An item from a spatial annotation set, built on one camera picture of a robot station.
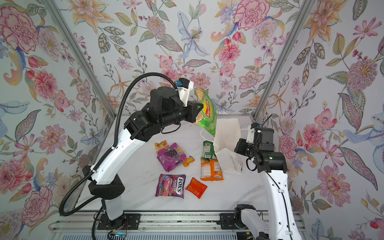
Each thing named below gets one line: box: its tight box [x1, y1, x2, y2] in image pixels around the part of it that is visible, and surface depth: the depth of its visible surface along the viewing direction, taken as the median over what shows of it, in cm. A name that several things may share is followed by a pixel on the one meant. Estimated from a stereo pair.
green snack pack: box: [202, 140, 217, 160], surface depth 97 cm
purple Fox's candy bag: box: [155, 173, 186, 199], surface depth 85 cm
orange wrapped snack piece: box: [183, 157, 195, 168], surface depth 96 cm
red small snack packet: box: [185, 177, 208, 199], surface depth 86 cm
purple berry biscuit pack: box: [157, 142, 187, 172], surface depth 92 cm
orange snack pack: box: [200, 159, 224, 182], surface depth 90 cm
